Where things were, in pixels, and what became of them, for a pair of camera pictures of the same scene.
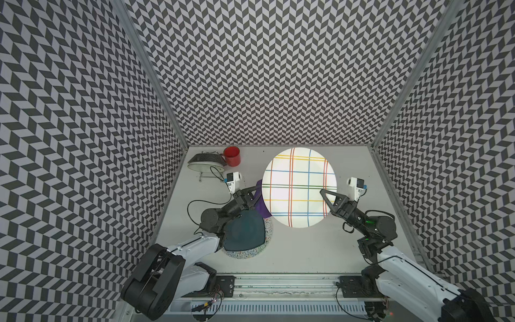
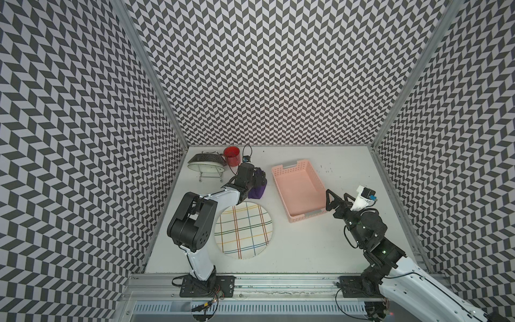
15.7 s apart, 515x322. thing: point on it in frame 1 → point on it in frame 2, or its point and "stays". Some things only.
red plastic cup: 233,155 stays
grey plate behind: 207,157 stays
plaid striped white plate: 292,183 → 243,231
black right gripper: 342,206 stays
